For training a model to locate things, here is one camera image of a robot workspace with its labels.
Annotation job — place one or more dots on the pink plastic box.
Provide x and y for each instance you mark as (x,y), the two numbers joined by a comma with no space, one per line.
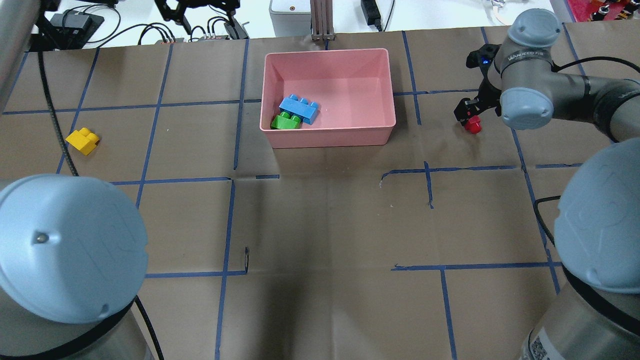
(352,87)

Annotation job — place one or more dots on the black power adapter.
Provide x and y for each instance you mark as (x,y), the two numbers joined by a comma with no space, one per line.
(372,14)

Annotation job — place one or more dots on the blue toy block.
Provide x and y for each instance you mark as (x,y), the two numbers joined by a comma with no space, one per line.
(305,109)

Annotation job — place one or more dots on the brown paper table mat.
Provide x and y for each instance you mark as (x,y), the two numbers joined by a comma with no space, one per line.
(426,248)

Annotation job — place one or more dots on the yellow toy block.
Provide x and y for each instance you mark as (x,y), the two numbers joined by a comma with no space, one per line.
(83,140)

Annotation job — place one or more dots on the green toy block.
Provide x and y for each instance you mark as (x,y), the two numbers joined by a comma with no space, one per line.
(285,121)

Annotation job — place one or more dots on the red toy block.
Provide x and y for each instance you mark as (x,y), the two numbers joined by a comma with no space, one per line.
(473,125)

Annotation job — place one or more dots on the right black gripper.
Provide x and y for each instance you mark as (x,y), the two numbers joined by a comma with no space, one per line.
(485,94)

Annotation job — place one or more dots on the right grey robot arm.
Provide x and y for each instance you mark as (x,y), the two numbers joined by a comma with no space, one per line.
(596,233)

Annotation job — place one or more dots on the white square device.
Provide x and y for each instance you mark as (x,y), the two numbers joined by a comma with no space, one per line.
(290,18)

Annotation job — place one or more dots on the aluminium frame post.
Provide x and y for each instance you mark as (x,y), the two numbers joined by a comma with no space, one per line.
(322,24)

